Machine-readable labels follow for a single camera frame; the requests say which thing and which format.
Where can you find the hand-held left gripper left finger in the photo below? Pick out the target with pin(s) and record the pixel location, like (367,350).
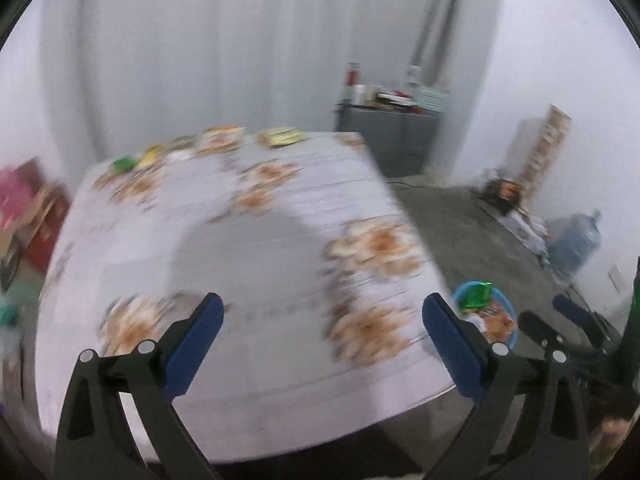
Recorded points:
(195,345)

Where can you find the small green packet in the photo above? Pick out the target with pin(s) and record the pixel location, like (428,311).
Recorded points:
(123,163)

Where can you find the red gift bag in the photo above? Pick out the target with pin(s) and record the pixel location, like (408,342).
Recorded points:
(45,240)

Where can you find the blue plastic mesh basket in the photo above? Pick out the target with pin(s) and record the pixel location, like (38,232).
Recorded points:
(511,312)

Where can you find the white patterned storage box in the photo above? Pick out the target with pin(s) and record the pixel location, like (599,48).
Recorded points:
(431,99)

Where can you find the green plastic bag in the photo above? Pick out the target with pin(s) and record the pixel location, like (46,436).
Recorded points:
(7,312)

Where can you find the small white bottle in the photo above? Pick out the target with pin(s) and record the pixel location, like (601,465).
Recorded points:
(359,95)

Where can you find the red bottle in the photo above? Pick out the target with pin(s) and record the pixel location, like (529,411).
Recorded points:
(352,80)

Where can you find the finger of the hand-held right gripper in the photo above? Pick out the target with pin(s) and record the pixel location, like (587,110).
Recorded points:
(575,310)
(535,325)

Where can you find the small yellow packet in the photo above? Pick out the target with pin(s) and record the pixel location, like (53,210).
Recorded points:
(151,156)

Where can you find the black box with orange picture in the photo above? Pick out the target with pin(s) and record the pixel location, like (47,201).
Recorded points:
(505,191)

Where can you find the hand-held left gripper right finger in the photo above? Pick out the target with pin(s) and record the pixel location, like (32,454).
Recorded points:
(452,345)

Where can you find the pink plastic bag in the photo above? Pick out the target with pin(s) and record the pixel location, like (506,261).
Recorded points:
(12,195)

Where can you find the grey cabinet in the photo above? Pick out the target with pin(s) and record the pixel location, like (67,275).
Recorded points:
(387,140)

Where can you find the small grey packet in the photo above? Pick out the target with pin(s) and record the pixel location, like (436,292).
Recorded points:
(180,152)

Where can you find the white wall socket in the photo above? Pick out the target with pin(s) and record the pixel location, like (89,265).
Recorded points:
(616,277)

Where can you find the yellow green snack packet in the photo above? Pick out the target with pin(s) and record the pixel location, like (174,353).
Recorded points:
(280,136)

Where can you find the white curtain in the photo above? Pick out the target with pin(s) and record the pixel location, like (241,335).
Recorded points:
(225,35)

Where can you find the blue water jug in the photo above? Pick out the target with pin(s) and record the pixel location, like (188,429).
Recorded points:
(575,242)

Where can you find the pile of floor packets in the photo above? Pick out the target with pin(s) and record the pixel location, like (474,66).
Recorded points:
(527,230)

